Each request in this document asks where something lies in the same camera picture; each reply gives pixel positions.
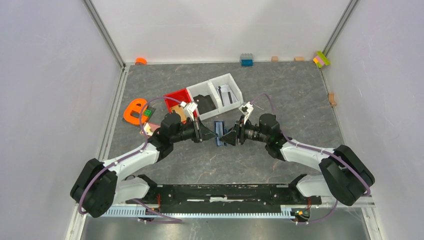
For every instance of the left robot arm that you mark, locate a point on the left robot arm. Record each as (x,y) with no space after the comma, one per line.
(102,184)

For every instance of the green toy block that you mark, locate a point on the green toy block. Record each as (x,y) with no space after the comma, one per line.
(148,112)

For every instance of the tan object in red bin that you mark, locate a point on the tan object in red bin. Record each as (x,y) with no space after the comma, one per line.
(179,110)

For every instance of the black wallets in bin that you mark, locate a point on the black wallets in bin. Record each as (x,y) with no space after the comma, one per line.
(205,103)

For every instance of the multicolour brick stack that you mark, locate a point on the multicolour brick stack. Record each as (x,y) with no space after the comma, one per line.
(321,60)

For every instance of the pink white small box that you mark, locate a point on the pink white small box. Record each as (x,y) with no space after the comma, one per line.
(149,128)

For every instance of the white bin with cards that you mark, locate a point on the white bin with cards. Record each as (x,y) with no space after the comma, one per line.
(228,79)

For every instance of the orange letter-shaped toy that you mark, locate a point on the orange letter-shaped toy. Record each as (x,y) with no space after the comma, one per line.
(133,114)

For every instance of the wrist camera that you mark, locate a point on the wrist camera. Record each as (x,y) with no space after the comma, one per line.
(246,110)
(188,109)

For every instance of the blue card holder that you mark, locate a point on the blue card holder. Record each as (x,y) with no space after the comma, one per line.
(220,130)

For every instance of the curved wooden block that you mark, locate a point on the curved wooden block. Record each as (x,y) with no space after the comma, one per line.
(331,99)

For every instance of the blue grey toy brick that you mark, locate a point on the blue grey toy brick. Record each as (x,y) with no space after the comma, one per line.
(246,59)

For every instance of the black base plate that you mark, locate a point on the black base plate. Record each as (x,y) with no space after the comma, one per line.
(274,193)

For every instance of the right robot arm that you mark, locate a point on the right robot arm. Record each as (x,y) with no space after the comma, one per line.
(342,174)

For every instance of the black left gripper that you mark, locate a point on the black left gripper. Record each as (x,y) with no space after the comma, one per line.
(207,133)

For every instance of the red bin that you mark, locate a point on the red bin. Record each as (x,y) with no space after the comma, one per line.
(176,97)

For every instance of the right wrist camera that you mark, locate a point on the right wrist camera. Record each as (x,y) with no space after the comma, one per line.
(246,110)

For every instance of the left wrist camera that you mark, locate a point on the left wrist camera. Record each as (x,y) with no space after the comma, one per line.
(188,109)

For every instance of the flat tan wooden block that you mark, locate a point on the flat tan wooden block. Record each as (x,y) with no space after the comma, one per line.
(299,58)

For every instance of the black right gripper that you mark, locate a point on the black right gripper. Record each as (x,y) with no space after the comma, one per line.
(231,137)

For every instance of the orange round toy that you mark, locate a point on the orange round toy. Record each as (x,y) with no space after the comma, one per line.
(140,61)

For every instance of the white cards in bin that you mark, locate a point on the white cards in bin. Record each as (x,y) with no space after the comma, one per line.
(226,95)

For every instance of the white bin with wallets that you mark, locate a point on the white bin with wallets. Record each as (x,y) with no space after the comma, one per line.
(205,88)

